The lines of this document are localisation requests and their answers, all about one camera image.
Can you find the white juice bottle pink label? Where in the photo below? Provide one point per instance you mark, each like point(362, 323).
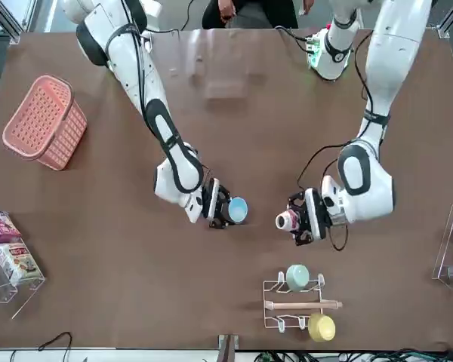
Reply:
point(285, 220)

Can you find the mint green cup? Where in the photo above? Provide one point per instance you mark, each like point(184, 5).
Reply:
point(298, 277)

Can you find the yellow cup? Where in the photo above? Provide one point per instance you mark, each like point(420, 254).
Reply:
point(321, 327)

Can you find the white snack packet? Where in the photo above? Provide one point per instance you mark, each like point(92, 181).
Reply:
point(19, 264)

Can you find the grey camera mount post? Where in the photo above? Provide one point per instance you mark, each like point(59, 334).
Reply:
point(228, 348)

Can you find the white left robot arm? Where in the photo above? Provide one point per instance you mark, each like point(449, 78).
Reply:
point(385, 68)

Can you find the blue ceramic cup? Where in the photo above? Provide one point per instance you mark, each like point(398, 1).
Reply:
point(238, 210)

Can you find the pink plastic basket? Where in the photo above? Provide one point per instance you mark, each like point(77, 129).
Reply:
point(41, 120)

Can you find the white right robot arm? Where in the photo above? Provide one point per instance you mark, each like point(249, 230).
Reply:
point(136, 75)

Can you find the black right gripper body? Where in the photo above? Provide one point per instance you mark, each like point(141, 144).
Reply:
point(217, 203)

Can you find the person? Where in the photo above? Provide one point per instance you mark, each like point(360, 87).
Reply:
point(256, 13)

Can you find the clear acrylic snack shelf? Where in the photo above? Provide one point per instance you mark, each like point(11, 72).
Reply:
point(26, 298)

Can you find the small purple snack packet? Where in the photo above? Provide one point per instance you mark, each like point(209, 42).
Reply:
point(2, 225)

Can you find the clear acrylic can shelf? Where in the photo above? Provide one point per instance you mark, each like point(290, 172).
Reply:
point(447, 241)

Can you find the green circuit board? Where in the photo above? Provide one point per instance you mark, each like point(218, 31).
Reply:
point(313, 51)

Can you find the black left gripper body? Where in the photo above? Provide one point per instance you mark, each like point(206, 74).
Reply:
point(315, 215)

